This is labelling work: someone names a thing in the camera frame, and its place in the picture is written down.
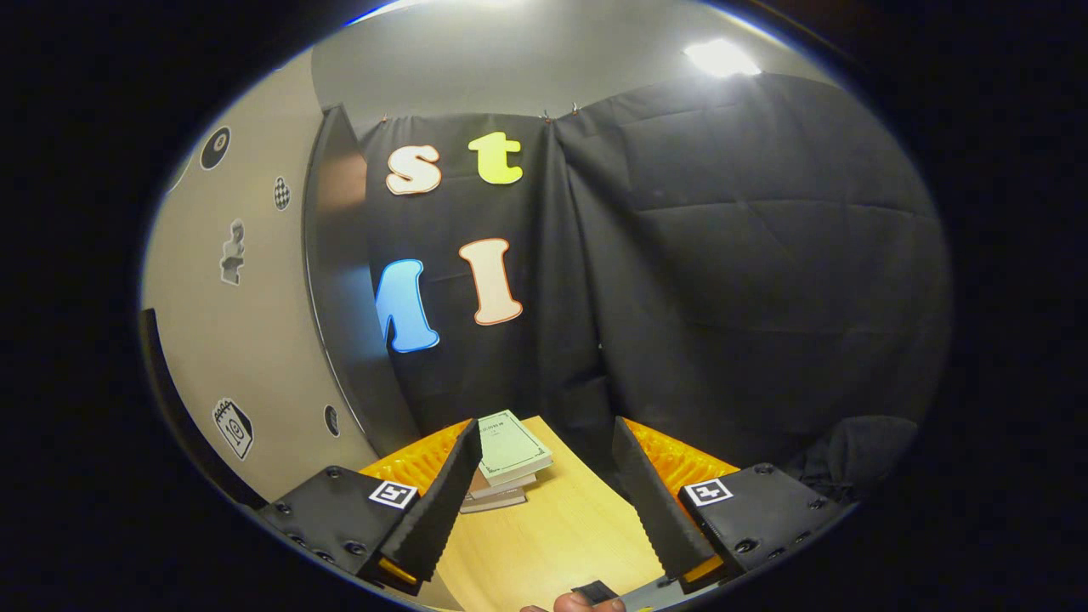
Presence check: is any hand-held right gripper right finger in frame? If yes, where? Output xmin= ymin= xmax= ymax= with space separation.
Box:
xmin=612 ymin=416 xmax=851 ymax=594

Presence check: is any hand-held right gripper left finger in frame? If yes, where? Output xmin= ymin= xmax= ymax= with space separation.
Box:
xmin=258 ymin=418 xmax=484 ymax=596

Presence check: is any beige cabinet door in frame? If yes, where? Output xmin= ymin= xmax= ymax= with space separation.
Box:
xmin=140 ymin=51 xmax=383 ymax=511

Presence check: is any black door handle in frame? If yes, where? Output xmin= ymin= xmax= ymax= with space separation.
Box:
xmin=139 ymin=308 xmax=266 ymax=511

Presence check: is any grey book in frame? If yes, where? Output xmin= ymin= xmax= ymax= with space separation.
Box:
xmin=459 ymin=487 xmax=528 ymax=515

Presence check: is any dark cloth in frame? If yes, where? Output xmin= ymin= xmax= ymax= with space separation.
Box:
xmin=786 ymin=415 xmax=919 ymax=502

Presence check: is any black backdrop cloth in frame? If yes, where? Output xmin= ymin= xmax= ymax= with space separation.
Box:
xmin=361 ymin=72 xmax=953 ymax=511

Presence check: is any ceiling light panel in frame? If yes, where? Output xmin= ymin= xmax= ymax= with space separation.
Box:
xmin=348 ymin=0 xmax=528 ymax=18
xmin=684 ymin=38 xmax=762 ymax=79

